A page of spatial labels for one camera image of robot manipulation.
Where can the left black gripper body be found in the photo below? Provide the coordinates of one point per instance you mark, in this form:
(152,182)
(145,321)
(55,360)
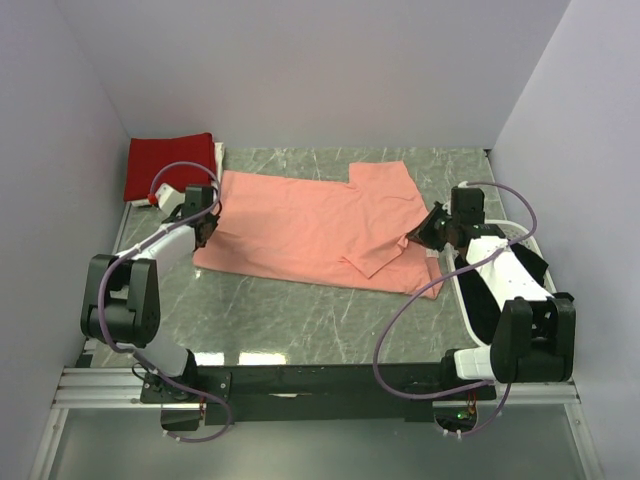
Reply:
(213,220)

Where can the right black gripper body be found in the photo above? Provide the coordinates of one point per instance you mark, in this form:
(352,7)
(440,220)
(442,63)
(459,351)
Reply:
(436,230)

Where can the pink t-shirt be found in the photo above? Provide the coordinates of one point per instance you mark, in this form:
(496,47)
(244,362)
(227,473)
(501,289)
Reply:
(350,234)

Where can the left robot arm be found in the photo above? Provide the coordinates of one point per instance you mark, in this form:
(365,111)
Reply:
(121,304)

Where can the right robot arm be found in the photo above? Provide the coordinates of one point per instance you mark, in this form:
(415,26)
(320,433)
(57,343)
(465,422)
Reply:
(533,329)

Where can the white plastic laundry basket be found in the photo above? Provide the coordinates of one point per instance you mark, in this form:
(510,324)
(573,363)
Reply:
(510,235)

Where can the folded white t-shirt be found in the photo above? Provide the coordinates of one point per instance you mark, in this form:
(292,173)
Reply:
(218,155)

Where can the folded red t-shirt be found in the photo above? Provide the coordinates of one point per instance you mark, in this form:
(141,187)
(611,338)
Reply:
(165,160)

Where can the black t-shirt in basket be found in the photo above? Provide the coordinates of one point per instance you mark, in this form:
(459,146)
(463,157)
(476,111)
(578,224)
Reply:
(482,309)

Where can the black base beam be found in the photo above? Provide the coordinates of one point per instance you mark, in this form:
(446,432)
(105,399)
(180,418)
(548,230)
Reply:
(318,392)

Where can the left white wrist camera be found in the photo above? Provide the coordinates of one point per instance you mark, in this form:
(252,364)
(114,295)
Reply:
(166,198)

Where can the aluminium frame rail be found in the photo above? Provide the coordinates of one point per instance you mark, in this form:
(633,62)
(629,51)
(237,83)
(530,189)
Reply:
(82,388)

